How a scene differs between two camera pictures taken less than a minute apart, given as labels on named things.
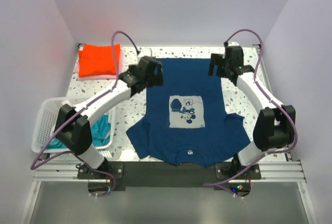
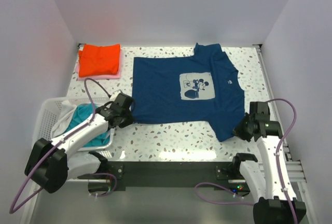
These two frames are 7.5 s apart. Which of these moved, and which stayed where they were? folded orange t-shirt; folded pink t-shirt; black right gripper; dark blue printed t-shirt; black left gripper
Moved: dark blue printed t-shirt; black left gripper; black right gripper
Stayed: folded pink t-shirt; folded orange t-shirt
